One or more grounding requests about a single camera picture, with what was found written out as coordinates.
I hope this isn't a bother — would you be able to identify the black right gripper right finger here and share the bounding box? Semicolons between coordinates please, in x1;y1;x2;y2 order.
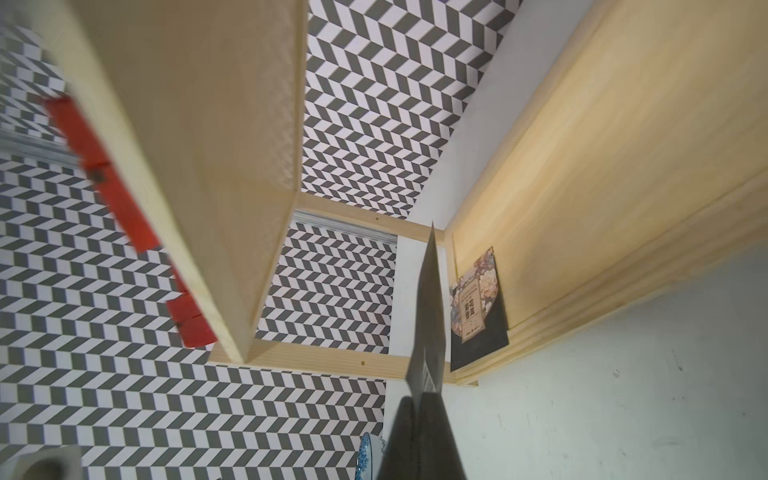
417;393;466;480

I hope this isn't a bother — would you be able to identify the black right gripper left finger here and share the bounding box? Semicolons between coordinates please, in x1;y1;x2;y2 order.
377;397;417;480

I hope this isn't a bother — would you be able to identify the brown tea bag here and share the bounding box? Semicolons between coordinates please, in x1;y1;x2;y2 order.
450;247;509;371
406;228;446;403

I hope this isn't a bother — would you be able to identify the red tea bag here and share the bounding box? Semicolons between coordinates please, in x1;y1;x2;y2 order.
43;96;161;253
166;266;217;348

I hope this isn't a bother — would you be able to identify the light wooden two-tier shelf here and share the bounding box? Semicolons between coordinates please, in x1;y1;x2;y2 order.
23;0;768;386

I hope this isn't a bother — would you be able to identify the blue patterned bowl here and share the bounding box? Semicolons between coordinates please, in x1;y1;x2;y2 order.
354;433;387;480

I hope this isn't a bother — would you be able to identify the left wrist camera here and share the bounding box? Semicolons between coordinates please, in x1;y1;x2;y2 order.
1;446;86;480

